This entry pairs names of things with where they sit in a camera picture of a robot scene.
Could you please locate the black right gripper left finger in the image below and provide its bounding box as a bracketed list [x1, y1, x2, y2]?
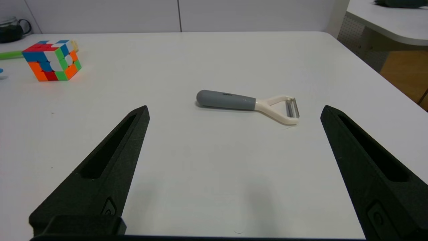
[28, 105, 150, 236]

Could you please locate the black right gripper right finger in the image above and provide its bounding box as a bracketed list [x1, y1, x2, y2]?
[320, 105, 428, 241]

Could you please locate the multicolour puzzle cube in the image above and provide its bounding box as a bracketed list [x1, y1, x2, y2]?
[22, 40, 82, 82]

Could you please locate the white side table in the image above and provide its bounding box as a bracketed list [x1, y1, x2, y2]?
[338, 0, 428, 72]

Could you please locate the grey handled white peeler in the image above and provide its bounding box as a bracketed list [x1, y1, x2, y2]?
[196, 89, 300, 126]

